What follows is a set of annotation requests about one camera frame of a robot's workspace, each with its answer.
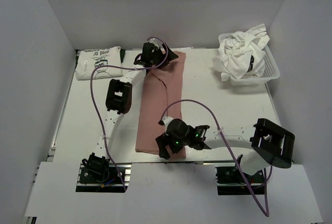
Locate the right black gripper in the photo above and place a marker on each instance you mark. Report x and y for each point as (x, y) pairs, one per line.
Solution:
(166, 143)

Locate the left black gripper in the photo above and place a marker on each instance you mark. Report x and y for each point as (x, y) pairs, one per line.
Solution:
(161, 55)

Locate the pink t shirt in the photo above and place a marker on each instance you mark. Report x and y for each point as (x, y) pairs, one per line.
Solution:
(161, 87)

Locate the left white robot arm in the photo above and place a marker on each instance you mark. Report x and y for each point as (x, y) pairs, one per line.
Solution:
(118, 103)

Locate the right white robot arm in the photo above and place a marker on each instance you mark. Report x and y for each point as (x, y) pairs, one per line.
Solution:
(269, 143)

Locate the crumpled white shirts pile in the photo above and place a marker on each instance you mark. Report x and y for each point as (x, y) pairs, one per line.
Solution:
(241, 54)

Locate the folded dark green t shirt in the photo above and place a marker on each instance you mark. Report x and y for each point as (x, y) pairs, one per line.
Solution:
(122, 55)

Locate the folded white printed t shirt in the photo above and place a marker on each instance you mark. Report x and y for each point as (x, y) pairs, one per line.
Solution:
(101, 59)

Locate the white plastic basket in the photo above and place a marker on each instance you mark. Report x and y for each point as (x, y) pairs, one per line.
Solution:
(271, 71)

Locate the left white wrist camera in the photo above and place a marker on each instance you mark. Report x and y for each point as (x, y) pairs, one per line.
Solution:
(155, 42)

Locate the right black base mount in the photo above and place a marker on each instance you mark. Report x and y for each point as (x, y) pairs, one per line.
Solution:
(230, 182)

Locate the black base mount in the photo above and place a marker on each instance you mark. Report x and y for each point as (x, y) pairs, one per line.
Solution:
(98, 174)
(230, 182)

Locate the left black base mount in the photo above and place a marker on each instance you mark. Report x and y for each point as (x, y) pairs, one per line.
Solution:
(98, 174)

